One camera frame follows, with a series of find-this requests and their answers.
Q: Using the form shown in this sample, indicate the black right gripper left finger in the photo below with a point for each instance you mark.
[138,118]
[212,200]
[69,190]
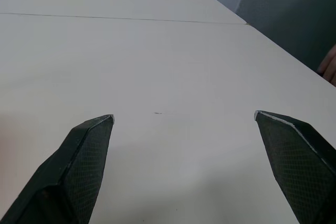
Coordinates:
[78,171]

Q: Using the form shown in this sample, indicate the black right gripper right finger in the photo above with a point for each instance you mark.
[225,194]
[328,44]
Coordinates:
[296,166]

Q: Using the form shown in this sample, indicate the bystander bare hand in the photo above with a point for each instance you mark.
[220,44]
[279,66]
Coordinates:
[329,66]

